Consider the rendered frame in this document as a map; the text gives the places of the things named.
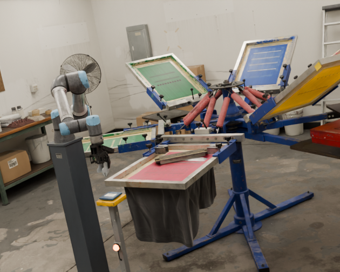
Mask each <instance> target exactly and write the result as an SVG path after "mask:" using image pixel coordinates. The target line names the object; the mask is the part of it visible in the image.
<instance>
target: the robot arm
mask: <svg viewBox="0 0 340 272"><path fill-rule="evenodd" d="M89 87H90V85H89V81H88V79H87V75H86V72H85V71H77V72H72V73H66V74H61V75H59V76H57V77H56V78H55V79H54V81H53V82H52V85H51V94H52V96H53V97H54V98H55V102H56V105H57V109H55V110H53V111H52V112H51V119H52V123H53V128H54V132H55V133H54V139H53V140H54V143H57V144H58V143H64V142H68V141H72V140H74V139H75V135H74V133H79V132H83V131H89V137H90V142H91V145H90V150H91V155H90V161H91V157H92V162H91V164H92V163H95V164H98V169H97V172H98V173H101V172H102V173H103V175H104V176H107V175H108V172H109V169H110V164H111V161H110V157H109V156H108V154H112V153H114V149H113V148H110V147H107V146H104V145H102V144H104V141H103V140H104V139H103V133H102V130H101V124H100V119H99V116H98V115H90V110H89V107H88V105H85V91H86V89H87V88H89ZM67 92H71V93H72V106H71V108H70V104H69V101H68V99H67V95H66V94H67Z"/></svg>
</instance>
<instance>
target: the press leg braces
mask: <svg viewBox="0 0 340 272"><path fill-rule="evenodd" d="M249 195H250V196H252V197H253V198H255V199H257V200H258V201H260V202H261V203H263V204H265V205H266V206H268V207H269V208H267V210H270V211H272V210H275V209H277V208H280V207H279V206H277V205H274V204H272V203H271V202H269V201H267V200H266V199H264V198H263V197H261V196H259V195H258V194H256V193H254V192H253V191H251V190H250V189H249ZM235 200H236V194H234V193H232V195H231V196H230V198H229V200H228V202H227V203H226V205H225V207H224V209H223V210H222V212H221V214H220V216H219V217H218V219H217V221H216V223H215V224H214V226H213V228H212V230H211V231H210V233H209V234H206V236H208V237H213V236H215V235H218V234H220V232H218V230H219V228H220V226H221V225H222V223H223V221H224V219H225V217H226V216H227V214H228V212H229V210H230V209H231V207H232V205H233V203H234V201H235ZM240 200H241V204H242V208H243V213H244V217H245V221H246V225H247V231H248V235H246V237H247V239H248V241H256V240H257V239H256V237H255V234H253V229H252V226H251V221H250V216H249V212H248V207H247V203H246V199H245V196H244V194H240Z"/></svg>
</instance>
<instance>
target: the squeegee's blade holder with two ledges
mask: <svg viewBox="0 0 340 272"><path fill-rule="evenodd" d="M204 151H205V149H204V148H200V149H195V150H191V151H185V152H180V153H175V154H169V155H164V156H160V157H159V159H160V160H162V159H167V158H173V157H178V156H182V155H187V154H193V153H198V152H204ZM203 156H206V155H205V153H201V154H196V155H190V156H187V157H181V158H176V159H170V160H165V161H160V164H167V163H170V162H176V161H181V160H186V159H188V158H198V157H203Z"/></svg>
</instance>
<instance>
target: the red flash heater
mask: <svg viewBox="0 0 340 272"><path fill-rule="evenodd" d="M310 136H311V137H312V143H316V144H321V145H327V146H333V147H339V148H340V119H338V120H335V121H332V122H330V123H327V124H324V125H321V126H318V127H315V128H312V129H310Z"/></svg>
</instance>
